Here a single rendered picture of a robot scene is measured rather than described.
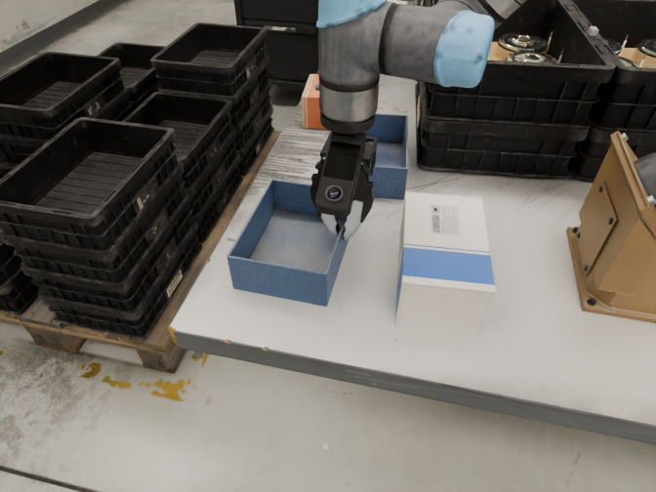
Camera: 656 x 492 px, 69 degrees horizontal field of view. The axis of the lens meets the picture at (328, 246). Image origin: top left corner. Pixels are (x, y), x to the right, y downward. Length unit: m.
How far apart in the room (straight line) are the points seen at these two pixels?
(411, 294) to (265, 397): 0.87
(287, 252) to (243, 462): 0.72
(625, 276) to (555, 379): 0.17
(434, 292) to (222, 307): 0.31
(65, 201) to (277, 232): 0.73
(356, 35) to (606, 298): 0.51
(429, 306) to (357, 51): 0.34
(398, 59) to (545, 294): 0.43
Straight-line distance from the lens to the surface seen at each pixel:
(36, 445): 1.57
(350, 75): 0.58
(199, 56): 2.14
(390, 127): 1.05
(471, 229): 0.73
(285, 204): 0.86
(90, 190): 1.42
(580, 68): 0.93
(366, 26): 0.56
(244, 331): 0.69
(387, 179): 0.88
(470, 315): 0.68
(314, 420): 1.40
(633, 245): 0.72
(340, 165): 0.62
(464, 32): 0.54
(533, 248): 0.87
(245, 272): 0.71
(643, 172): 0.74
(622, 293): 0.79
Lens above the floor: 1.25
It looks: 43 degrees down
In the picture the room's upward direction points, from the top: straight up
